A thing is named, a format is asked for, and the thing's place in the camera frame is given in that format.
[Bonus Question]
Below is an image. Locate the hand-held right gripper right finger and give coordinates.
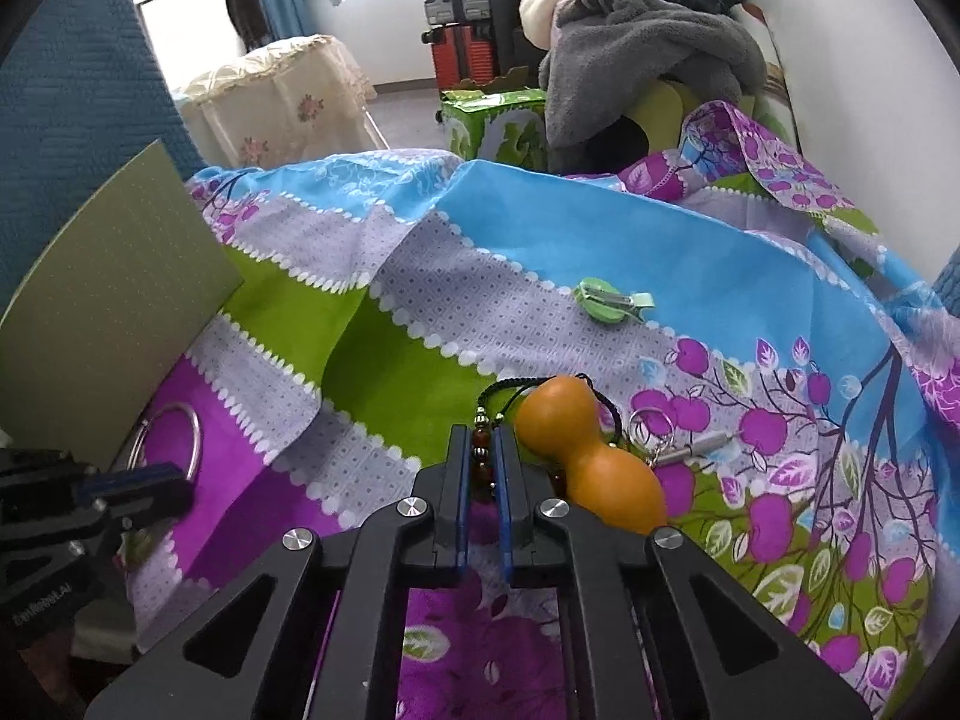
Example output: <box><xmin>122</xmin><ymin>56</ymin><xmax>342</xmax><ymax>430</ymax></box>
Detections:
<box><xmin>493</xmin><ymin>431</ymin><xmax>872</xmax><ymax>720</ymax></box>

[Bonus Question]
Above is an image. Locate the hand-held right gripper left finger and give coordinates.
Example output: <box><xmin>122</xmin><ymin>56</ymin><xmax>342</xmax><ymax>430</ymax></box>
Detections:
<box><xmin>82</xmin><ymin>426</ymin><xmax>473</xmax><ymax>720</ymax></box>

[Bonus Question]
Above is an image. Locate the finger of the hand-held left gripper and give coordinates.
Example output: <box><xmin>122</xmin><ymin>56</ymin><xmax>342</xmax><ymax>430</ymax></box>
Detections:
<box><xmin>77</xmin><ymin>463</ymin><xmax>185</xmax><ymax>497</ymax></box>
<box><xmin>103</xmin><ymin>478</ymin><xmax>195</xmax><ymax>534</ymax></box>

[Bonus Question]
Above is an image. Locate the silver ring bangle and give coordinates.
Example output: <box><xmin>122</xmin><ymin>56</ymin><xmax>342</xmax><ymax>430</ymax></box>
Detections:
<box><xmin>133</xmin><ymin>403</ymin><xmax>203</xmax><ymax>485</ymax></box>

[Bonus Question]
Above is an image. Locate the orange gourd pendant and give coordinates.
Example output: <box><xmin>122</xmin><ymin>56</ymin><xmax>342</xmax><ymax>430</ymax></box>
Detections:
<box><xmin>471</xmin><ymin>373</ymin><xmax>668</xmax><ymax>537</ymax></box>

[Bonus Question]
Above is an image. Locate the green and white cardboard box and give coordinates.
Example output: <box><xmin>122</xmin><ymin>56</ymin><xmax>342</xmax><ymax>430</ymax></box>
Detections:
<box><xmin>0</xmin><ymin>139</ymin><xmax>245</xmax><ymax>470</ymax></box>

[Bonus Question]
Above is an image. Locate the metal keyring pendant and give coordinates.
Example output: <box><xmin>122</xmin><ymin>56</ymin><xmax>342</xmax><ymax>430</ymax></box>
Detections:
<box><xmin>628</xmin><ymin>409</ymin><xmax>740</xmax><ymax>470</ymax></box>

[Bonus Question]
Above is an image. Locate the green hair clip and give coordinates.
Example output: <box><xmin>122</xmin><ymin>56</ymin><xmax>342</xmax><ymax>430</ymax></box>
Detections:
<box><xmin>574</xmin><ymin>277</ymin><xmax>659</xmax><ymax>327</ymax></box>

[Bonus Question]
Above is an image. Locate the floral printed cloth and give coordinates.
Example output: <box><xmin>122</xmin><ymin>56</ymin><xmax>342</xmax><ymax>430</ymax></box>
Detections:
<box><xmin>124</xmin><ymin>101</ymin><xmax>960</xmax><ymax>720</ymax></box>

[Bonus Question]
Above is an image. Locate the green carton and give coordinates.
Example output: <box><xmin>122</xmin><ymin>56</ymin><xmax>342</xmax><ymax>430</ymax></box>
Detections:
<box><xmin>439</xmin><ymin>67</ymin><xmax>548</xmax><ymax>170</ymax></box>

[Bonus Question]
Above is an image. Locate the blue textured chair back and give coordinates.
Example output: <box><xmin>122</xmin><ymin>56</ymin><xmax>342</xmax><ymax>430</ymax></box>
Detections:
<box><xmin>0</xmin><ymin>0</ymin><xmax>207</xmax><ymax>308</ymax></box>
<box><xmin>930</xmin><ymin>244</ymin><xmax>960</xmax><ymax>302</ymax></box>

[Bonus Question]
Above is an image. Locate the cream lace cover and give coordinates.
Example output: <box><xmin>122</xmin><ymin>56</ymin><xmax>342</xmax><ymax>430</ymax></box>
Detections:
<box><xmin>180</xmin><ymin>35</ymin><xmax>376</xmax><ymax>170</ymax></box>

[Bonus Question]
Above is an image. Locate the red suitcase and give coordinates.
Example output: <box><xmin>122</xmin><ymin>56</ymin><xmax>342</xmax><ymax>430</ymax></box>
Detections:
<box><xmin>422</xmin><ymin>22</ymin><xmax>500</xmax><ymax>117</ymax></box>

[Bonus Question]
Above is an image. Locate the grey fleece blanket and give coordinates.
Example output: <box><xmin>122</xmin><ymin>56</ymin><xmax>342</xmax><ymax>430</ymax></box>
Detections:
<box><xmin>538</xmin><ymin>0</ymin><xmax>770</xmax><ymax>173</ymax></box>

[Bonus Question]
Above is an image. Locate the black suitcase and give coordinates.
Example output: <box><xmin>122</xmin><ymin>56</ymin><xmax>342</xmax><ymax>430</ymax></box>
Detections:
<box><xmin>487</xmin><ymin>0</ymin><xmax>542</xmax><ymax>83</ymax></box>

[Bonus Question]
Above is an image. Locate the white puffy jacket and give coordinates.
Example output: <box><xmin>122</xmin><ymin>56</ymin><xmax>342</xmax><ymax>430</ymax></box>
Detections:
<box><xmin>520</xmin><ymin>0</ymin><xmax>601</xmax><ymax>53</ymax></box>

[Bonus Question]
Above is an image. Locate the blue curtain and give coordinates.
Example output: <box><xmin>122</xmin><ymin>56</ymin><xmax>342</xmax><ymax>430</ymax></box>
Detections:
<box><xmin>251</xmin><ymin>0</ymin><xmax>301</xmax><ymax>50</ymax></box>

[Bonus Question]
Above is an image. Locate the rolled printed mat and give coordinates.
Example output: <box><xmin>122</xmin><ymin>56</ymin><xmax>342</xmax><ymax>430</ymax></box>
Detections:
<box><xmin>739</xmin><ymin>0</ymin><xmax>800</xmax><ymax>143</ymax></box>

